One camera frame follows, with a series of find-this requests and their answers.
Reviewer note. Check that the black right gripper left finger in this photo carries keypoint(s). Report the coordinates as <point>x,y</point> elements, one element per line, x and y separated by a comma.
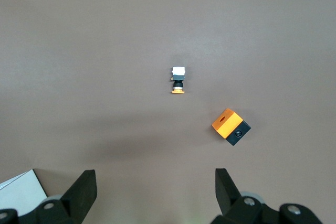
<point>81,192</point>

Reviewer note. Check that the orange-capped push button switch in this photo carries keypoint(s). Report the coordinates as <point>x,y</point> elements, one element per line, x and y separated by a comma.
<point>179,77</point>

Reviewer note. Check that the white drawer cabinet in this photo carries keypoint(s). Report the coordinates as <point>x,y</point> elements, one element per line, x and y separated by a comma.
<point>21,192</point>

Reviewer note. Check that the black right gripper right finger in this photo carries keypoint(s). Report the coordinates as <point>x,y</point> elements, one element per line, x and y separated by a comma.
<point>225,192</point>

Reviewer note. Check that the orange and black button box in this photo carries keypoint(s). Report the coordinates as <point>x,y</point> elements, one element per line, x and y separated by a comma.
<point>227,124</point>

